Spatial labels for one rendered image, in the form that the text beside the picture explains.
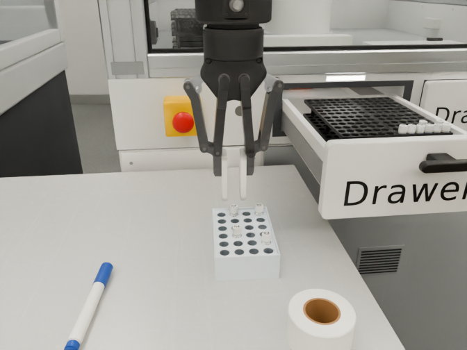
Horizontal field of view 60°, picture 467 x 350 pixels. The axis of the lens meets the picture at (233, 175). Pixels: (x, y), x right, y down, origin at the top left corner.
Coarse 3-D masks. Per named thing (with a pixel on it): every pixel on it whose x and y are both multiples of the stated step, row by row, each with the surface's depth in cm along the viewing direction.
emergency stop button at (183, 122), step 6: (180, 114) 74; (186, 114) 74; (174, 120) 74; (180, 120) 74; (186, 120) 74; (192, 120) 75; (174, 126) 75; (180, 126) 75; (186, 126) 75; (192, 126) 75; (180, 132) 75; (186, 132) 76
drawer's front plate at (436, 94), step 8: (448, 80) 84; (456, 80) 84; (464, 80) 84; (424, 88) 84; (432, 88) 83; (440, 88) 83; (448, 88) 83; (456, 88) 83; (464, 88) 83; (424, 96) 84; (432, 96) 83; (440, 96) 83; (448, 96) 84; (456, 96) 84; (464, 96) 84; (424, 104) 84; (432, 104) 84; (440, 104) 84; (448, 104) 84; (456, 104) 85; (464, 104) 85; (432, 112) 85; (440, 112) 85; (464, 112) 86; (448, 120) 86; (456, 120) 86; (464, 120) 86; (464, 128) 87
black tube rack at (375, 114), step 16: (320, 112) 72; (336, 112) 73; (352, 112) 73; (368, 112) 72; (384, 112) 72; (400, 112) 72; (416, 112) 72; (320, 128) 74; (336, 128) 64; (352, 128) 64; (368, 128) 64; (384, 128) 65
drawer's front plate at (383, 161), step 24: (336, 144) 50; (360, 144) 51; (384, 144) 51; (408, 144) 51; (432, 144) 52; (456, 144) 52; (336, 168) 52; (360, 168) 52; (384, 168) 52; (408, 168) 53; (336, 192) 53; (360, 192) 54; (384, 192) 54; (408, 192) 55; (456, 192) 55; (336, 216) 55; (360, 216) 55
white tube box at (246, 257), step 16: (224, 208) 62; (240, 208) 62; (224, 224) 58; (240, 224) 58; (256, 224) 58; (224, 240) 54; (240, 240) 54; (256, 240) 54; (272, 240) 54; (224, 256) 51; (240, 256) 51; (256, 256) 51; (272, 256) 51; (224, 272) 52; (240, 272) 52; (256, 272) 52; (272, 272) 52
